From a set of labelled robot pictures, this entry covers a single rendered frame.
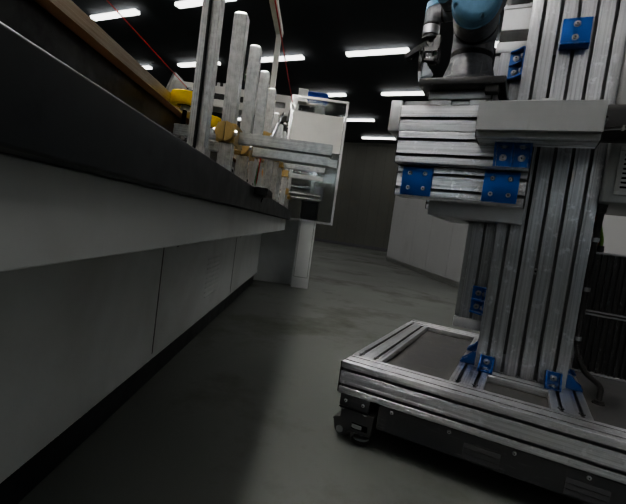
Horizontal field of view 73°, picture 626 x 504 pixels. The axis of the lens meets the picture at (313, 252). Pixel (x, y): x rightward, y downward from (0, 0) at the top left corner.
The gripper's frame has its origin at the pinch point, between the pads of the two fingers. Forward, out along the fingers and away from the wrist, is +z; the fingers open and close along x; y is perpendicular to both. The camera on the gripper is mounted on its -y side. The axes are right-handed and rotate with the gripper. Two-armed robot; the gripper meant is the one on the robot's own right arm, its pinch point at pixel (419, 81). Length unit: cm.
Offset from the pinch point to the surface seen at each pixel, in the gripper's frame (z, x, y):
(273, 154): 51, -76, -23
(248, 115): 40, -84, -30
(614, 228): 43, 198, 112
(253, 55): 21, -85, -30
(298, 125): -16, 141, -145
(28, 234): 76, -172, 15
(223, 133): 52, -109, -18
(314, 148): 51, -92, 0
